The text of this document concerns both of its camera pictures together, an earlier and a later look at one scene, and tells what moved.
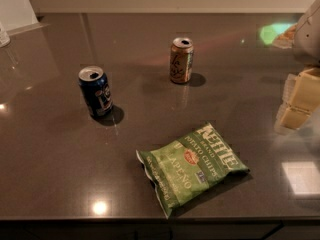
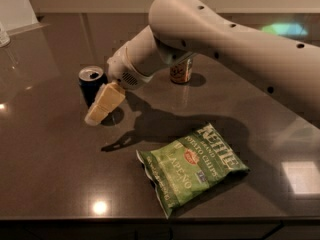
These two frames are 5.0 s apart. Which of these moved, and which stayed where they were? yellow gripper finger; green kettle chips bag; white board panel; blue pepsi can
Moved: yellow gripper finger
Stayed: blue pepsi can; white board panel; green kettle chips bag
